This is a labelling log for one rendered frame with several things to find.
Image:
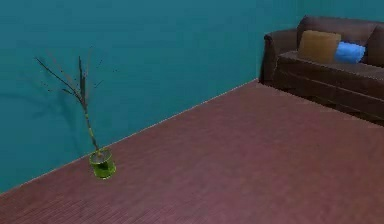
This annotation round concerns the green plant pot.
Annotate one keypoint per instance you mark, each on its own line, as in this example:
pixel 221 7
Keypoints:
pixel 102 165

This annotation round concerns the bare twig house plant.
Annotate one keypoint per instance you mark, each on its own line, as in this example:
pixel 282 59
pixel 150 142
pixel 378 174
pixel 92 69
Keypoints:
pixel 84 100

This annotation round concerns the tan square cushion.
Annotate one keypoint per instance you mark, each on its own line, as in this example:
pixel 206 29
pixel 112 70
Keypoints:
pixel 318 46

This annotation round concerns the dark brown sofa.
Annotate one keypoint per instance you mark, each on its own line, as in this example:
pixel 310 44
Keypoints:
pixel 333 83

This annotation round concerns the blue cushion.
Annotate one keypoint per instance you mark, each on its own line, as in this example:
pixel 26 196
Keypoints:
pixel 349 52

